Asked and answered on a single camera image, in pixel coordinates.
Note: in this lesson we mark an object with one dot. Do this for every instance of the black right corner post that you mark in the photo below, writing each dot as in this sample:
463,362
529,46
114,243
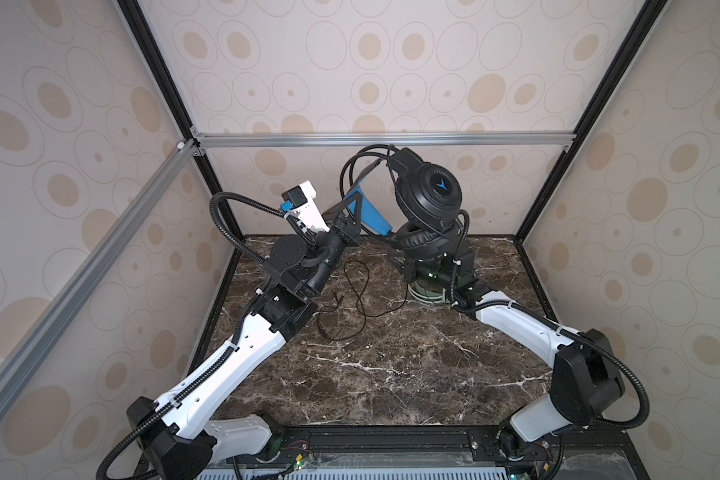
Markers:
627,51

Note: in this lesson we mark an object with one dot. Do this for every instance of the mint green headphones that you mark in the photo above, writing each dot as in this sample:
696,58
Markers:
428,294

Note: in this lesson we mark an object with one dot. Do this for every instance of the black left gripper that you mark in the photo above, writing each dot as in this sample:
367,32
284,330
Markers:
348,227

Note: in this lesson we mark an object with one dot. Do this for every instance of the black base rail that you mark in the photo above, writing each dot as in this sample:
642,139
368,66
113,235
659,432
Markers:
449,452

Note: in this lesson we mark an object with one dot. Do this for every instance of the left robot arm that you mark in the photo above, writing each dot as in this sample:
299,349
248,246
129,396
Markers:
176,431

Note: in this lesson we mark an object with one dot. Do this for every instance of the black frame corner post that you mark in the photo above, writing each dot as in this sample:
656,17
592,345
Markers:
136,22

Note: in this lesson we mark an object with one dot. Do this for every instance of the aluminium left side rail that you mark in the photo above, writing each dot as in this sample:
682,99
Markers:
23,362

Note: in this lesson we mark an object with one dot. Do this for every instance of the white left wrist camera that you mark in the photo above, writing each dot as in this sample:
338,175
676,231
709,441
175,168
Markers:
299,203

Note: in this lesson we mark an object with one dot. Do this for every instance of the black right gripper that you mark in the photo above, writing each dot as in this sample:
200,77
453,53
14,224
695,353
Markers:
410,268

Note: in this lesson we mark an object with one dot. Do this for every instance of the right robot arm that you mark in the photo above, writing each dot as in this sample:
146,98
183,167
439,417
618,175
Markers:
589,383

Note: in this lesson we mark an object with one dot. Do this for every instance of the aluminium frame rail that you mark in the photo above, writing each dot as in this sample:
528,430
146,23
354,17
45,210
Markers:
408,139

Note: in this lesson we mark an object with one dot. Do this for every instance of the black headphones blue accents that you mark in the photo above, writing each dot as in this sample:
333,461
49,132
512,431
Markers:
428,194

